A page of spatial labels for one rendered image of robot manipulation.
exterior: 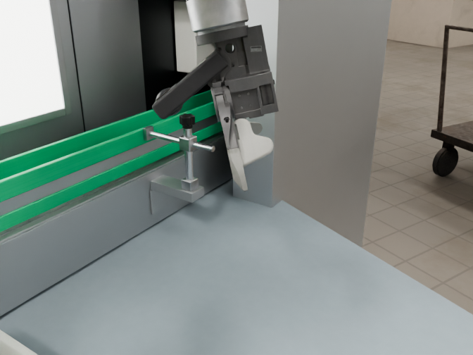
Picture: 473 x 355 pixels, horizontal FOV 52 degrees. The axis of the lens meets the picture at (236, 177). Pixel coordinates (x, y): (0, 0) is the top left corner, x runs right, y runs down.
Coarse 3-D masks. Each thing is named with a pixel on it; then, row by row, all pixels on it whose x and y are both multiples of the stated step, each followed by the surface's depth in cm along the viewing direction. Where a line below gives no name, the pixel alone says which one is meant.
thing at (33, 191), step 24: (168, 120) 104; (216, 120) 119; (96, 144) 90; (120, 144) 94; (144, 144) 100; (168, 144) 106; (48, 168) 81; (72, 168) 86; (96, 168) 91; (120, 168) 95; (0, 192) 75; (24, 192) 79; (48, 192) 83; (72, 192) 87; (0, 216) 76; (24, 216) 80
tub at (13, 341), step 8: (0, 336) 62; (8, 336) 62; (0, 344) 62; (8, 344) 61; (16, 344) 60; (0, 352) 62; (8, 352) 61; (16, 352) 60; (24, 352) 59; (32, 352) 59
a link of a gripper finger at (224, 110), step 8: (216, 96) 62; (224, 104) 62; (224, 112) 61; (224, 120) 61; (232, 120) 62; (224, 128) 61; (232, 128) 62; (224, 136) 61; (232, 136) 62; (232, 144) 61
